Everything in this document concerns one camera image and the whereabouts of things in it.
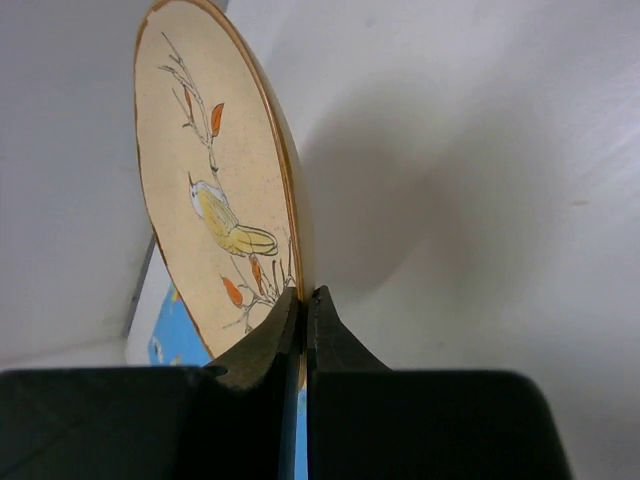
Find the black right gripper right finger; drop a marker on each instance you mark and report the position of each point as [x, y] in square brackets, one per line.
[367, 421]

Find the beige bird-pattern plate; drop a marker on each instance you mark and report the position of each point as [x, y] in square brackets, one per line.
[222, 183]

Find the blue space-print cloth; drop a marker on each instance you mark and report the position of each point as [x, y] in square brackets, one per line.
[174, 341]

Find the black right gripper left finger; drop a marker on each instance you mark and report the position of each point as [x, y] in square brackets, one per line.
[233, 418]

